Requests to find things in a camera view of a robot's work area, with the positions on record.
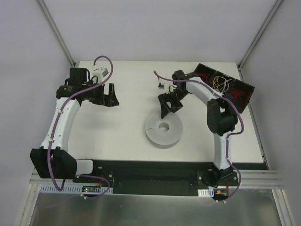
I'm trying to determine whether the black three-compartment bin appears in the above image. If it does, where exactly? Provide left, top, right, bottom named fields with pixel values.
left=194, top=63, right=254, bottom=113

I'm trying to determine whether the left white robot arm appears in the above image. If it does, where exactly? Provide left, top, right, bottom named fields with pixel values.
left=30, top=67, right=119, bottom=183

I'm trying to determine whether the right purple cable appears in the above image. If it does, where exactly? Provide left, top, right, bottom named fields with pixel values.
left=153, top=70, right=244, bottom=203

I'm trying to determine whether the aluminium frame rail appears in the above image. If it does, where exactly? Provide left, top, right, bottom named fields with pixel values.
left=29, top=169, right=285, bottom=189

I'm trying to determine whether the white wire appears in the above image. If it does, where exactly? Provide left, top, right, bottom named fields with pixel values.
left=216, top=79, right=233, bottom=93

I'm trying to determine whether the white cable duct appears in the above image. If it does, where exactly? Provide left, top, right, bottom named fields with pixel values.
left=198, top=188, right=214, bottom=198
left=40, top=185, right=113, bottom=195

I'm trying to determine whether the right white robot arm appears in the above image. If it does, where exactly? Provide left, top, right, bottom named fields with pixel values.
left=158, top=71, right=242, bottom=187

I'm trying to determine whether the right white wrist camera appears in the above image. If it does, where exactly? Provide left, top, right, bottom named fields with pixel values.
left=158, top=79, right=165, bottom=89

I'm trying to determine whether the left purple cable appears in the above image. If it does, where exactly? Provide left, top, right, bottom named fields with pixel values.
left=46, top=55, right=114, bottom=201

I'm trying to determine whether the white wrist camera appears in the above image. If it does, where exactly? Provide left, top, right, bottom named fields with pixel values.
left=158, top=79, right=165, bottom=89
left=92, top=66, right=109, bottom=79

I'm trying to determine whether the right white cable duct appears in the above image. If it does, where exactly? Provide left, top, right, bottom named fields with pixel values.
left=198, top=188, right=214, bottom=198

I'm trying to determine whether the red wires left compartment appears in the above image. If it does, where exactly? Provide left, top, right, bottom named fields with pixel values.
left=197, top=72, right=212, bottom=83

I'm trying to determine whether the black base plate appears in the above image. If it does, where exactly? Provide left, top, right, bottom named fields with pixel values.
left=72, top=159, right=239, bottom=196

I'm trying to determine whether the grey plastic spool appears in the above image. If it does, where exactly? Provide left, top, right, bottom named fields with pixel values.
left=144, top=111, right=183, bottom=148

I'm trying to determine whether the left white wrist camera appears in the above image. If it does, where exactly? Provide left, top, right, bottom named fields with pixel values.
left=92, top=66, right=109, bottom=79

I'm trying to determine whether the red wires right compartment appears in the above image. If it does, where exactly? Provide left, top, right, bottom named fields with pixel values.
left=229, top=88, right=250, bottom=105

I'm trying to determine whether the red wires compartment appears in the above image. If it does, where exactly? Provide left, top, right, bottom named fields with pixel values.
left=229, top=88, right=250, bottom=105
left=197, top=72, right=212, bottom=83

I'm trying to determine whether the purple cable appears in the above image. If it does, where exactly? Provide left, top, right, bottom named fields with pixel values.
left=46, top=55, right=114, bottom=201
left=153, top=70, right=244, bottom=203

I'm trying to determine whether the left white cable duct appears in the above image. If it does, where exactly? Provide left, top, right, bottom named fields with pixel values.
left=40, top=185, right=113, bottom=195

